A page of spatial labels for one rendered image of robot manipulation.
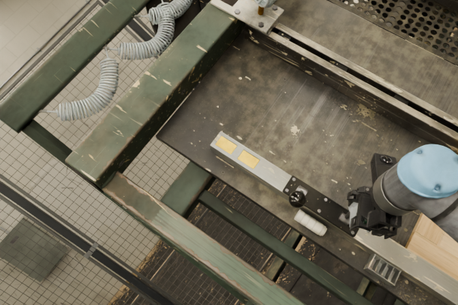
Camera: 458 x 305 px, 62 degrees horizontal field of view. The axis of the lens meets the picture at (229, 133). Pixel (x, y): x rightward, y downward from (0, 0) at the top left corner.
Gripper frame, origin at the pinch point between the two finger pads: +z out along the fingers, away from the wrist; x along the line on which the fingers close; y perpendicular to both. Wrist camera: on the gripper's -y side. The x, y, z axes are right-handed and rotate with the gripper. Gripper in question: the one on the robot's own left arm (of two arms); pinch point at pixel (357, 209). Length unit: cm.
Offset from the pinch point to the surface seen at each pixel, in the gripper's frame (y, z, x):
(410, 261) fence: 6.4, 8.9, 16.1
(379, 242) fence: 4.0, 8.9, 8.7
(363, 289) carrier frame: -1, 156, 54
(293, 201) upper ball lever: 2.6, -2.3, -14.4
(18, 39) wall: -204, 313, -347
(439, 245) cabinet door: 0.5, 11.1, 23.8
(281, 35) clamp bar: -47, 6, -25
